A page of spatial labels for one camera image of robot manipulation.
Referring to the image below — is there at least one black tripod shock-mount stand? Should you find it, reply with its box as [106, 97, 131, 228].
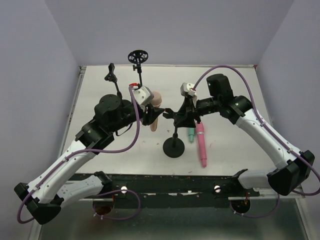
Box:
[127, 49, 149, 86]

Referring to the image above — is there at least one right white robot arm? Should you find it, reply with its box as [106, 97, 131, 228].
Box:
[173, 73, 315, 196]

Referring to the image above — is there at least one black front mounting rail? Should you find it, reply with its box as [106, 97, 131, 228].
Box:
[82, 172, 261, 210]

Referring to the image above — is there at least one peach microphone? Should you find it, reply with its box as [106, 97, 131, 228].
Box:
[150, 91, 162, 132]

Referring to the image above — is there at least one black clip mic stand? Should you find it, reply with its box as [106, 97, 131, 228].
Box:
[162, 108, 185, 159]

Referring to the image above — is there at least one green microphone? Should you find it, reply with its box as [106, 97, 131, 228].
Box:
[187, 127, 195, 143]

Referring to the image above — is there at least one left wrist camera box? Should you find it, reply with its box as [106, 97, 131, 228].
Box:
[132, 85, 154, 106]

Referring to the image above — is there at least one black round-base mic stand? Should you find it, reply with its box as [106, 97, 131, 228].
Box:
[104, 63, 123, 100]

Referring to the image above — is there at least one pink microphone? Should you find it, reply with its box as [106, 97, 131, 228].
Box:
[195, 122, 207, 168]

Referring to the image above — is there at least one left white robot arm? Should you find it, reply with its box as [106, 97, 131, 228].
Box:
[14, 90, 164, 225]

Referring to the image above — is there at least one aluminium frame left rail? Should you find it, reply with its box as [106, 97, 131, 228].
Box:
[67, 65, 87, 131]

